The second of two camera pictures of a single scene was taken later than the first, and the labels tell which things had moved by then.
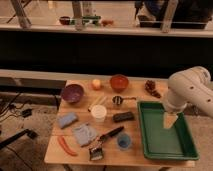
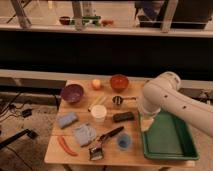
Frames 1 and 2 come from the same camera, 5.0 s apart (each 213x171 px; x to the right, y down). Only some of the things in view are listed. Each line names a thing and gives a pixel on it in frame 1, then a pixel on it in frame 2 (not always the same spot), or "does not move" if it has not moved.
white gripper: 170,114 to 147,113
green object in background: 93,19 does not move
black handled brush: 96,153 does not move
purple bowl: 73,93 does not move
